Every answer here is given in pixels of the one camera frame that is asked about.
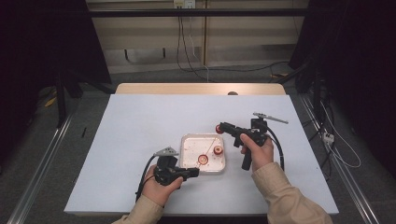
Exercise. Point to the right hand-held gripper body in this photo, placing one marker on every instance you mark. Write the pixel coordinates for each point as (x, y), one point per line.
(258, 135)

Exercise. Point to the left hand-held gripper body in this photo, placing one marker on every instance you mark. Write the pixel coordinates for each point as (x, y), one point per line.
(166, 172)

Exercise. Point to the red apple half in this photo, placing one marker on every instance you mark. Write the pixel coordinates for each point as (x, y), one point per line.
(203, 159)

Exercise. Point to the thin wooden skewer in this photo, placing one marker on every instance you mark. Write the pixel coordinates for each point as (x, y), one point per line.
(211, 145)

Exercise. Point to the white rectangular tray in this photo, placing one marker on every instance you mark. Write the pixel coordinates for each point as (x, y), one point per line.
(193, 146)

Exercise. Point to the person's left hand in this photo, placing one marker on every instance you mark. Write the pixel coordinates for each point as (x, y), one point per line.
(158, 191)

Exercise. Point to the person's right hand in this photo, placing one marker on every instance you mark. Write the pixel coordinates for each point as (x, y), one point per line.
(263, 155)

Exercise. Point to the light wooden table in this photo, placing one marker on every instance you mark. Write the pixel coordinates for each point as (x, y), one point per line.
(186, 88)

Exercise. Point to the white power strip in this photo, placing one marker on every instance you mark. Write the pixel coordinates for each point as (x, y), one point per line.
(328, 137)

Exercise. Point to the black curtain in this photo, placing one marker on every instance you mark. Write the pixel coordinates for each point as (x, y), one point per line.
(358, 46)
(37, 40)

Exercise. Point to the aluminium floor rail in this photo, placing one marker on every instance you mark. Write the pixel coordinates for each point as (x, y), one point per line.
(342, 161)
(40, 174)

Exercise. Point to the black horizontal frame bar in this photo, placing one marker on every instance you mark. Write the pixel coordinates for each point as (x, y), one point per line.
(199, 12)

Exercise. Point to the white wall power outlet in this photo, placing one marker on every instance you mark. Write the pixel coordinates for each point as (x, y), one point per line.
(184, 3)

